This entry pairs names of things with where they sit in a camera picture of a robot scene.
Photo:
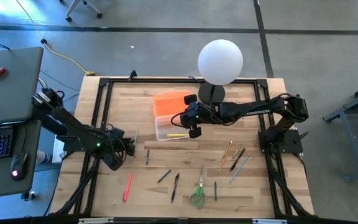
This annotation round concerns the black computer mouse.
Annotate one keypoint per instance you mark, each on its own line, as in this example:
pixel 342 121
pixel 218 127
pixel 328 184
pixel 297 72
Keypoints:
pixel 19 166

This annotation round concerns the black aluminium table frame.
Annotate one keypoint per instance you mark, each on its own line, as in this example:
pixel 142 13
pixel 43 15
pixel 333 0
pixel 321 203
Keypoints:
pixel 154 80

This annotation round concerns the dark green pencil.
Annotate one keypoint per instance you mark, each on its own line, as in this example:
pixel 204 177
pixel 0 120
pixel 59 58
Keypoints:
pixel 215 191

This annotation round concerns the long black pen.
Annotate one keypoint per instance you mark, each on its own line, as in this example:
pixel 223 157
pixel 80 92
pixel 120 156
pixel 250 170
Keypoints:
pixel 175 188

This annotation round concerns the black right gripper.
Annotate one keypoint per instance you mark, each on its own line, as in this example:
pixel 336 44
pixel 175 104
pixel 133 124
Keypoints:
pixel 205 113

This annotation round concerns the light green pencil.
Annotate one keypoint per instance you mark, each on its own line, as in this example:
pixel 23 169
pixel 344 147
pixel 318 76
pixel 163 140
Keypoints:
pixel 136 135

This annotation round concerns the pale grey pencil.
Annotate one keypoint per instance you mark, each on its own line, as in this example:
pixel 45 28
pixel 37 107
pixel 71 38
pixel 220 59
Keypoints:
pixel 239 169

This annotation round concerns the office chair base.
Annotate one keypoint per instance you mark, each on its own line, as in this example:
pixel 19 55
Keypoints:
pixel 82 6

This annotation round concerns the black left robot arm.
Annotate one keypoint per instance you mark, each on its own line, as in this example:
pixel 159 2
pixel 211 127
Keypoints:
pixel 73 127

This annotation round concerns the tan pencil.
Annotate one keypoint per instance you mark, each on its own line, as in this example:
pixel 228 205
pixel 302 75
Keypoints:
pixel 237 151

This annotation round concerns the yellow-green pencil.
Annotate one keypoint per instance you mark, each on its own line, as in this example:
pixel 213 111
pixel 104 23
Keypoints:
pixel 226 150

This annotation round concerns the short green pencil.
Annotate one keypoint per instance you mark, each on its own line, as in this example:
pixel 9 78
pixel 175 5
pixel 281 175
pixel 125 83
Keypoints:
pixel 147 157

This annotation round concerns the blue-grey metal table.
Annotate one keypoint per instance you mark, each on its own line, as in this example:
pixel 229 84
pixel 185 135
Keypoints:
pixel 353 124

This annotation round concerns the thick black pen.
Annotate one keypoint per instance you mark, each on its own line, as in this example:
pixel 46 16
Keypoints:
pixel 237 159

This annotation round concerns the yellow pen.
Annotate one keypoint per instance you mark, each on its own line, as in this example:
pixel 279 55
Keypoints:
pixel 176 135

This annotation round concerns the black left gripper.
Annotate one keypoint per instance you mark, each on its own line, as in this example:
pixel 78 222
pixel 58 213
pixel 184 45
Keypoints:
pixel 117 149

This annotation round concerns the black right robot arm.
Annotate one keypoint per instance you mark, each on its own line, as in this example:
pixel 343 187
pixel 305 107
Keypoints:
pixel 253 109

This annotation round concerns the orange-lidded clear pencil box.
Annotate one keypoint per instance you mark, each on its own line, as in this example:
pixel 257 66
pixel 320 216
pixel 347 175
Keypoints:
pixel 166 104

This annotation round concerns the white globe lamp black base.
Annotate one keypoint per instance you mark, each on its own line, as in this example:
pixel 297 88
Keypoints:
pixel 220 62

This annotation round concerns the short dark pencil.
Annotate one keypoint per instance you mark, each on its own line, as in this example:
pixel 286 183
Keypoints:
pixel 164 176

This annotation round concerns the orange pencil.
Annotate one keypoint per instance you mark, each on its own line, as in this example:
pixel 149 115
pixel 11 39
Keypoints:
pixel 225 160

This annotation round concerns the pink pen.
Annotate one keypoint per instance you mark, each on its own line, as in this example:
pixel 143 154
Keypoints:
pixel 128 187

